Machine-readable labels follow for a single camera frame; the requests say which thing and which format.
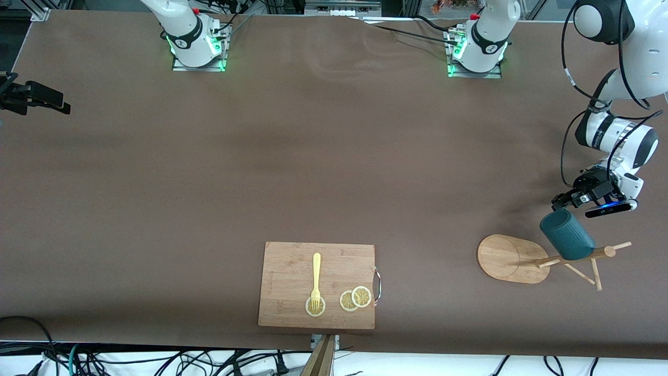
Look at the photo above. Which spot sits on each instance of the wooden cutting board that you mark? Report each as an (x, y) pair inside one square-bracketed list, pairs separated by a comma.
[(292, 271)]

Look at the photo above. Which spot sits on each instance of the wooden cup rack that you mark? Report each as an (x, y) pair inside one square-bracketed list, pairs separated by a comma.
[(503, 258)]

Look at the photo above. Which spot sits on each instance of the teal cup with yellow inside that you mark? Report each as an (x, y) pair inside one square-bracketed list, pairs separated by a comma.
[(569, 237)]

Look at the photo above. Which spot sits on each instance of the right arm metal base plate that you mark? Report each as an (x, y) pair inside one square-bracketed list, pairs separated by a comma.
[(180, 66)]

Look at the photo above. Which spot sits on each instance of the white power strip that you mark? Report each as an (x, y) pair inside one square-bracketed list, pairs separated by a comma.
[(342, 8)]

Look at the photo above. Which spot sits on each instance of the wooden post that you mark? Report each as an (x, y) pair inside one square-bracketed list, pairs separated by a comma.
[(321, 360)]

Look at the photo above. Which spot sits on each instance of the yellow plastic fork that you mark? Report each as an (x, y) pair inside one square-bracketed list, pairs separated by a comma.
[(316, 269)]

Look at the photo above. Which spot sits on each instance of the brown table cover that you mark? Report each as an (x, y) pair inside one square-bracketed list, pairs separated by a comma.
[(261, 156)]

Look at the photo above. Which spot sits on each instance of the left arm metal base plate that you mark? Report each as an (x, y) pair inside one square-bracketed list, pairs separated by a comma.
[(496, 74)]

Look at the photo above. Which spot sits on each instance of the lemon slice under fork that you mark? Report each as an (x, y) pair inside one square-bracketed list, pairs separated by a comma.
[(321, 309)]

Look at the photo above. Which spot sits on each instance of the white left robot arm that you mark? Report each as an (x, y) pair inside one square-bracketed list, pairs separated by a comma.
[(647, 52)]

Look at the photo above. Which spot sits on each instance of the aluminium frame profile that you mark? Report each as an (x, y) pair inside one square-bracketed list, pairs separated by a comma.
[(40, 11)]

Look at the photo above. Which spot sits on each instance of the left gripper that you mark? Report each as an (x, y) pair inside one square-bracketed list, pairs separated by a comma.
[(586, 187)]

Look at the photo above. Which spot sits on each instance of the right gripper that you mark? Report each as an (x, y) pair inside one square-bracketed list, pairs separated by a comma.
[(21, 96)]

